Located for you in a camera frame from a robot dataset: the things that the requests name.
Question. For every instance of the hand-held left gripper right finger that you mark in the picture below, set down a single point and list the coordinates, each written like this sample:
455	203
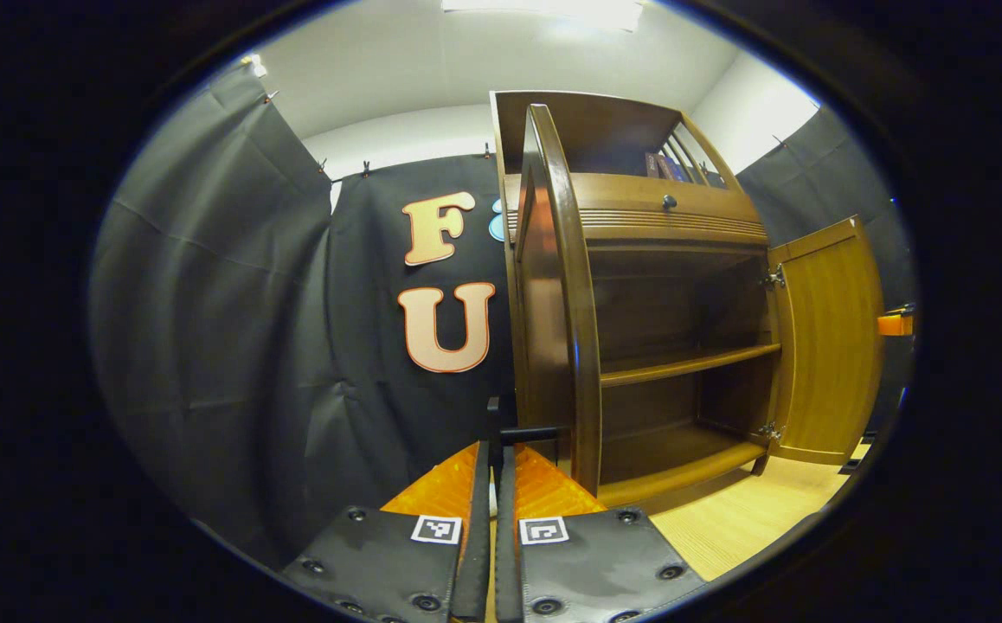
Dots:
506	571

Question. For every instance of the wooden double-door shoe cabinet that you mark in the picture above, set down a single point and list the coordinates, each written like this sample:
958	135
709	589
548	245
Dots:
683	303

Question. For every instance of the black backdrop cloth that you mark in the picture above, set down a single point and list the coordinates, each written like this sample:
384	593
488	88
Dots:
224	303

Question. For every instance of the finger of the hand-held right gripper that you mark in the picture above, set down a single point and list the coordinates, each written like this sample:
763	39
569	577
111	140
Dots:
895	324

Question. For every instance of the small ceiling light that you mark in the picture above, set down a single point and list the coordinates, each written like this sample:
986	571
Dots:
255	65

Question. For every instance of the blue book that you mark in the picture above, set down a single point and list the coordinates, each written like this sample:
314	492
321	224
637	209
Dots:
674	169

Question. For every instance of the wooden inner shelf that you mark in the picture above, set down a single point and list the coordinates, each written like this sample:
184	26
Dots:
683	363

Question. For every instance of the wooden cabinet drawer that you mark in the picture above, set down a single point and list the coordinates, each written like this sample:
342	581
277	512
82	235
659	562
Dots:
709	208

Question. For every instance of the wooden shoe cabinet door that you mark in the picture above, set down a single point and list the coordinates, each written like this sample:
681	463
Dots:
830	346
544	303

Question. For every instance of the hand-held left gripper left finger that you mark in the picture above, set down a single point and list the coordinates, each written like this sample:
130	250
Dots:
472	571

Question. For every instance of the large ceiling light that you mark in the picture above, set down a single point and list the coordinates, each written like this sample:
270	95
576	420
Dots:
544	9

